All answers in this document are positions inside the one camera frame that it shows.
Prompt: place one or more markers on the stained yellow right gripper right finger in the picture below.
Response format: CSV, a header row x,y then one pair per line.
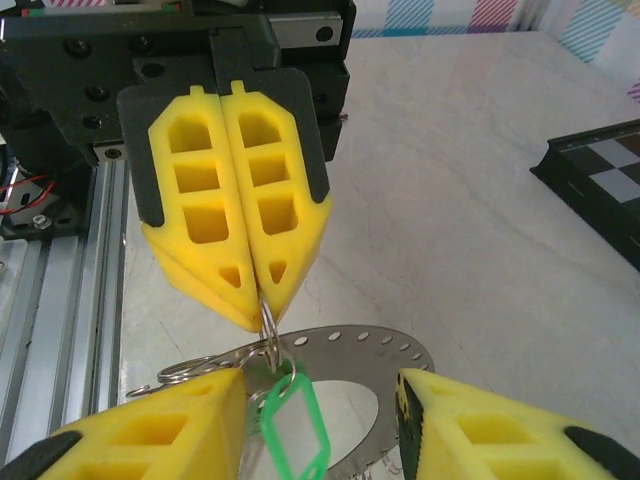
x,y
500,440

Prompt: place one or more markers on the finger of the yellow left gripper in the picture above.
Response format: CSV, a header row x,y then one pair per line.
x,y
165,200
300,210

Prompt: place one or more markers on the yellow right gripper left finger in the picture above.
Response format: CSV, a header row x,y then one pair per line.
x,y
150,430

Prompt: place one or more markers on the key with green tag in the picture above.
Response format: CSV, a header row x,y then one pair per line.
x,y
268,415

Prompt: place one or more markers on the black and silver chessboard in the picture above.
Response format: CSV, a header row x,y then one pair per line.
x,y
600,200

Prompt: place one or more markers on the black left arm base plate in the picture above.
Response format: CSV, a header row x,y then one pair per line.
x,y
60,212

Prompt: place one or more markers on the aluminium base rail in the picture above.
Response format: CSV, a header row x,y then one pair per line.
x,y
50,300

